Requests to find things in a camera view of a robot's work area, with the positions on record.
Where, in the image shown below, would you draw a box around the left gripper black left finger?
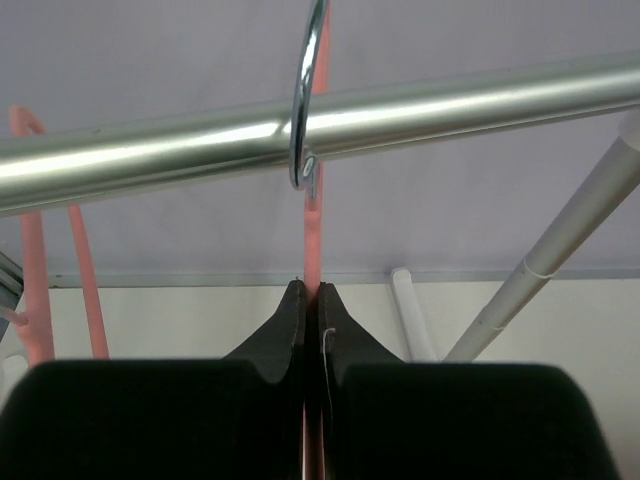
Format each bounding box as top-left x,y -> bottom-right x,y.
1,281 -> 306,479

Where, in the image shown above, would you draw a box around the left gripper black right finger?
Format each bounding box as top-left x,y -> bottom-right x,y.
318,283 -> 618,479

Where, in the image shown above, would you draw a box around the pink hanger with black shorts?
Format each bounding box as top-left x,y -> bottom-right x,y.
289,0 -> 330,479

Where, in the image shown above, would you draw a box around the pink hanger with orange shorts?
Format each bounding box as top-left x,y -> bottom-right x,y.
8,104 -> 111,369

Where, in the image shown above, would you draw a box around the silver white clothes rack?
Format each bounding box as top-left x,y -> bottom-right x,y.
1,52 -> 639,361

